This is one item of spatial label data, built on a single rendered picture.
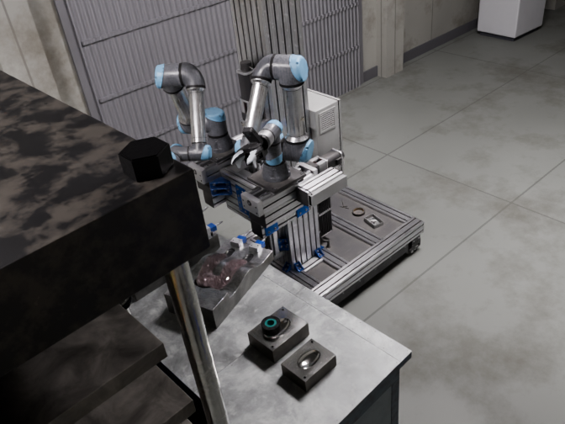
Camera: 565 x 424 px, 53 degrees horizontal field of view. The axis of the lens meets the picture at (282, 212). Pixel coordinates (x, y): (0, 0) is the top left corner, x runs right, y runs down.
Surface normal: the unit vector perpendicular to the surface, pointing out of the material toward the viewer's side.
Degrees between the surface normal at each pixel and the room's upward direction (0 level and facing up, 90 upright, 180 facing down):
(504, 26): 90
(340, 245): 0
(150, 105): 90
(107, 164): 0
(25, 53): 90
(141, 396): 0
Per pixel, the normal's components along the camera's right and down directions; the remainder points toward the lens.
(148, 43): 0.66, 0.37
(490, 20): -0.78, 0.42
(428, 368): -0.11, -0.82
